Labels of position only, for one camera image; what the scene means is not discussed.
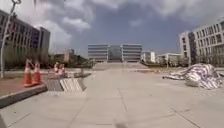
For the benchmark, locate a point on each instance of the wide glass-fronted building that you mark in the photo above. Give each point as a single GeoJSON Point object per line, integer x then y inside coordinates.
{"type": "Point", "coordinates": [114, 52]}

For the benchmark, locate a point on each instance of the low white building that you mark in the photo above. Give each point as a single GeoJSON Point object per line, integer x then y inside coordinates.
{"type": "Point", "coordinates": [170, 58]}
{"type": "Point", "coordinates": [148, 56]}

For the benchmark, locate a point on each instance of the grey concrete slab pavement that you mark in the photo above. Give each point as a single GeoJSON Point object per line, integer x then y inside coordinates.
{"type": "Point", "coordinates": [133, 100]}

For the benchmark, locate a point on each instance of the pale ribbed ramp panel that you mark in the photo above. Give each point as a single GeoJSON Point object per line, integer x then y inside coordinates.
{"type": "Point", "coordinates": [70, 84]}

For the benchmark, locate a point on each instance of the orange traffic cone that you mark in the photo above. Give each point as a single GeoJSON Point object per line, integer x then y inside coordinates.
{"type": "Point", "coordinates": [27, 76]}
{"type": "Point", "coordinates": [36, 74]}

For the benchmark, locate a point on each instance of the striped tarpaulin heap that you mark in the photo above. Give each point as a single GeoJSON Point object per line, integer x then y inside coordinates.
{"type": "Point", "coordinates": [201, 75]}

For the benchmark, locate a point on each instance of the dark multi-storey building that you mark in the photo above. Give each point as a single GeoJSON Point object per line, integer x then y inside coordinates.
{"type": "Point", "coordinates": [20, 43]}

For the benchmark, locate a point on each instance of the white multi-storey building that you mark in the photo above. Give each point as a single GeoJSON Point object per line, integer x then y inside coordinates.
{"type": "Point", "coordinates": [205, 41]}

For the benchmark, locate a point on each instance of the grey stone kerb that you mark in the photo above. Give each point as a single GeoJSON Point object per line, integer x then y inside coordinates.
{"type": "Point", "coordinates": [20, 95]}

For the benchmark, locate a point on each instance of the reddish brown paved strip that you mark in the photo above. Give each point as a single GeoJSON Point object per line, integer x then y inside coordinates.
{"type": "Point", "coordinates": [10, 86]}

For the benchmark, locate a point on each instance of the thin bare tree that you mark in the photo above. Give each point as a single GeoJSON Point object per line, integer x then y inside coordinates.
{"type": "Point", "coordinates": [4, 40]}

